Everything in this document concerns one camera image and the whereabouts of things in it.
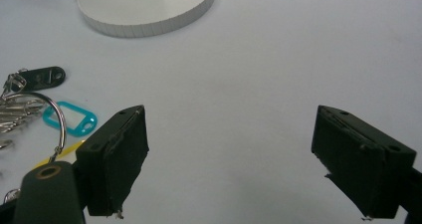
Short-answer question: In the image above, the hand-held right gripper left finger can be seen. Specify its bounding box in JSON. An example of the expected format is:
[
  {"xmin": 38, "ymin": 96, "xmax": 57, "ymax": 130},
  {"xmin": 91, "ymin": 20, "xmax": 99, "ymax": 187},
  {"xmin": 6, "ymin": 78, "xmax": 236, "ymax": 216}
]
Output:
[{"xmin": 75, "ymin": 105, "xmax": 150, "ymax": 218}]

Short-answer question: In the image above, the small metal clip ring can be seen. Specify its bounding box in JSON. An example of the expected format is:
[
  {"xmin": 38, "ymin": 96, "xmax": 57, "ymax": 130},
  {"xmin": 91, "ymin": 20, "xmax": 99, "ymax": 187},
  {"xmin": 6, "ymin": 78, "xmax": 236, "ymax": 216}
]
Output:
[{"xmin": 2, "ymin": 68, "xmax": 28, "ymax": 97}]

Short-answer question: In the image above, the teal key tag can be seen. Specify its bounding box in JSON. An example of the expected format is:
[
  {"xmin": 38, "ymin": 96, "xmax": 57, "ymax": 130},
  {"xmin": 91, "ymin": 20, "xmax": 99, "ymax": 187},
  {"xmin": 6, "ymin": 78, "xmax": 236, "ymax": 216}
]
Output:
[{"xmin": 42, "ymin": 101, "xmax": 99, "ymax": 138}]

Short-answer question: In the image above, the large metal key ring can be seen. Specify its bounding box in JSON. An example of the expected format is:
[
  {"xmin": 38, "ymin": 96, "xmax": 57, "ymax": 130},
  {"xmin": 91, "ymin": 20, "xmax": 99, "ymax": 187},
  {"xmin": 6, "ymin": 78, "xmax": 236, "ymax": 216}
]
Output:
[{"xmin": 0, "ymin": 92, "xmax": 68, "ymax": 153}]

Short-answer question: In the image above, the yellow key tag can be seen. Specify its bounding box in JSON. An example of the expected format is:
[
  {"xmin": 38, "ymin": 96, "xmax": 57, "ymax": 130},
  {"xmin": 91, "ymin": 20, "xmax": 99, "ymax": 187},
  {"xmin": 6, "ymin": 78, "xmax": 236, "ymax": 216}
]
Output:
[{"xmin": 33, "ymin": 138, "xmax": 87, "ymax": 170}]

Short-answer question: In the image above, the small metal split ring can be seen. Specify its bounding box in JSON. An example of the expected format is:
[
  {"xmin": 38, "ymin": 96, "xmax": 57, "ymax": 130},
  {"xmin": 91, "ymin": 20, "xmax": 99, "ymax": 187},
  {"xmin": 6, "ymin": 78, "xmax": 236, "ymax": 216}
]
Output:
[{"xmin": 3, "ymin": 188, "xmax": 22, "ymax": 204}]

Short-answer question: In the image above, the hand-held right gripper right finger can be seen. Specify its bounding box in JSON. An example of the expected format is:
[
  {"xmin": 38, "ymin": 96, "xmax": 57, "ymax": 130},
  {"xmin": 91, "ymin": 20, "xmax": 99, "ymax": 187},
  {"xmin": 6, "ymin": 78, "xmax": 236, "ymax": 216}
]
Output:
[{"xmin": 311, "ymin": 105, "xmax": 417, "ymax": 220}]

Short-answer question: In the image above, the black key tag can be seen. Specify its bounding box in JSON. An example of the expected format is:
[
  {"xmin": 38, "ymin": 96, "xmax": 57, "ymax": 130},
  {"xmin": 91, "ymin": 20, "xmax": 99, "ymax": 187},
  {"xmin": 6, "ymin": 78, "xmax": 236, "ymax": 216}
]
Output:
[{"xmin": 9, "ymin": 66, "xmax": 67, "ymax": 93}]

